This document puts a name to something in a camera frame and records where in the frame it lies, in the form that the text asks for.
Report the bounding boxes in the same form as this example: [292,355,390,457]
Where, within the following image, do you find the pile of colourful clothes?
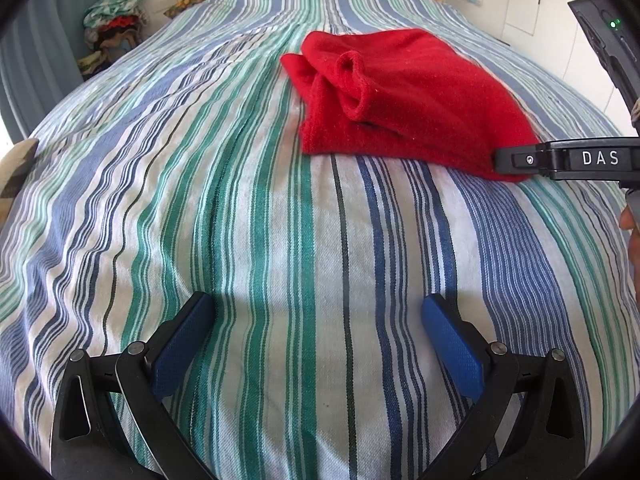
[77,0,149,79]

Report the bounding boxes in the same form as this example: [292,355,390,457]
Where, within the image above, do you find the striped bed sheet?
[0,0,637,480]

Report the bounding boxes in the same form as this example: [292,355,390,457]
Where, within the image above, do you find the person's right hand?
[619,204,640,247]

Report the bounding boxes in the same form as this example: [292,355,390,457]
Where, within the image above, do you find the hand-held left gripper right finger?
[415,294,587,480]

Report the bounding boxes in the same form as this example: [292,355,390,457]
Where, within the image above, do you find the white wardrobe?
[500,0,640,137]

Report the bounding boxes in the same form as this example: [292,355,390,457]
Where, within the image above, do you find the red sweater with white rabbit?
[280,29,544,184]

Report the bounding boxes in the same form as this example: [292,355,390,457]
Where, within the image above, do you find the beige patterned cushion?
[0,137,40,222]

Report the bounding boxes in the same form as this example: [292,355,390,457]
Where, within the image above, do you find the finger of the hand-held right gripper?
[492,142,550,181]

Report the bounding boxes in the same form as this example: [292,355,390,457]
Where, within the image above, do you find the blue curtain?
[0,0,84,137]

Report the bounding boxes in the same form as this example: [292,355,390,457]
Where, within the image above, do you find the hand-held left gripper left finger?
[50,291,217,480]

